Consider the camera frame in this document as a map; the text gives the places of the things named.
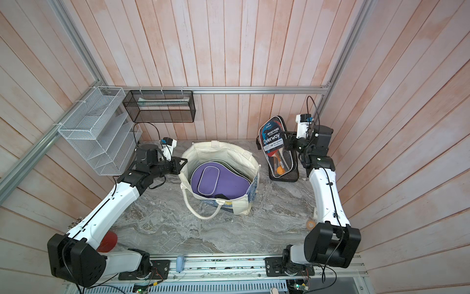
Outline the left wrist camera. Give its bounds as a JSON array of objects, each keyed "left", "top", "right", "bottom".
[{"left": 160, "top": 137, "right": 177, "bottom": 161}]

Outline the red round object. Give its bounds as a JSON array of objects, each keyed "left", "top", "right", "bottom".
[{"left": 97, "top": 231, "right": 118, "bottom": 253}]

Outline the white wire mesh shelf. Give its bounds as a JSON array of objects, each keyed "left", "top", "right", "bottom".
[{"left": 58, "top": 86, "right": 142, "bottom": 176}]

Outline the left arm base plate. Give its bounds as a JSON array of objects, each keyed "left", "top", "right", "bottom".
[{"left": 118, "top": 260, "right": 170, "bottom": 281}]

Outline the Deerway paddle set clear case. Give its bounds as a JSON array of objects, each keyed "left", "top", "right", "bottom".
[{"left": 257, "top": 116, "right": 297, "bottom": 178}]

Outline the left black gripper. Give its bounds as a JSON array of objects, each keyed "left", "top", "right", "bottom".
[{"left": 149, "top": 156, "right": 188, "bottom": 178}]

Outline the aluminium front rail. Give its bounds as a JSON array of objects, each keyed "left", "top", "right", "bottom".
[{"left": 64, "top": 254, "right": 375, "bottom": 294}]

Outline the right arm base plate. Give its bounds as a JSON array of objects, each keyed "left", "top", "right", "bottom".
[{"left": 264, "top": 257, "right": 315, "bottom": 277}]

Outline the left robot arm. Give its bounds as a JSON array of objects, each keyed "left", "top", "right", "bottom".
[{"left": 47, "top": 137, "right": 187, "bottom": 287}]

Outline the purple paddle cover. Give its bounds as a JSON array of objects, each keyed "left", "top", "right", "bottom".
[{"left": 190, "top": 161, "right": 252, "bottom": 200}]

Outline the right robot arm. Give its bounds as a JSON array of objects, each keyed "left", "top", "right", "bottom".
[{"left": 283, "top": 122, "right": 361, "bottom": 268}]

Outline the red paddle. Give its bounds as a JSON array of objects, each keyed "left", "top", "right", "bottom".
[{"left": 268, "top": 162, "right": 299, "bottom": 183}]

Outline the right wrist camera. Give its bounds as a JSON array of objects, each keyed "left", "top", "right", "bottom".
[{"left": 296, "top": 113, "right": 312, "bottom": 138}]

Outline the black mesh wall basket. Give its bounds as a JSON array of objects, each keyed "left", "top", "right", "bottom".
[{"left": 123, "top": 89, "right": 196, "bottom": 123}]

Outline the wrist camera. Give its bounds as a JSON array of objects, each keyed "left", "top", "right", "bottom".
[
  {"left": 160, "top": 137, "right": 177, "bottom": 161},
  {"left": 296, "top": 113, "right": 312, "bottom": 138}
]

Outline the cream canvas tote bag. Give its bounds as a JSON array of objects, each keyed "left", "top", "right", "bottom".
[{"left": 179, "top": 141, "right": 261, "bottom": 220}]

